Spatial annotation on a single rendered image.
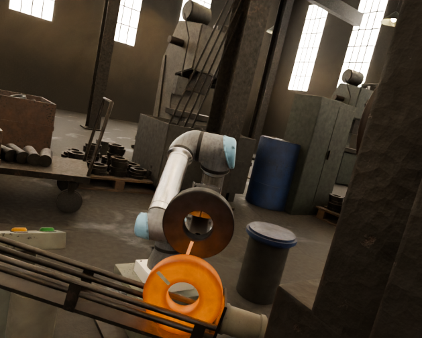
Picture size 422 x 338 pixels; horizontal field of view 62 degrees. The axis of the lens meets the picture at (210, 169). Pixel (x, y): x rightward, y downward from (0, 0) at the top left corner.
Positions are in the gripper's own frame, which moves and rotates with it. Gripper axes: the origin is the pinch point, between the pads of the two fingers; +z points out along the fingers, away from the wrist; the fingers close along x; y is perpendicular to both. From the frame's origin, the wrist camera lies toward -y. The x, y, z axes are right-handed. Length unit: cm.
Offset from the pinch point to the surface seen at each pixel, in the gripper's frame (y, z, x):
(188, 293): -36, -75, 2
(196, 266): -9.3, 9.0, 1.3
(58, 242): -18, -29, -39
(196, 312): -18.2, 6.6, 3.3
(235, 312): -16.8, 6.2, 10.9
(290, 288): -5.3, 31.3, 13.1
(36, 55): 322, -961, -592
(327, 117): 136, -342, 126
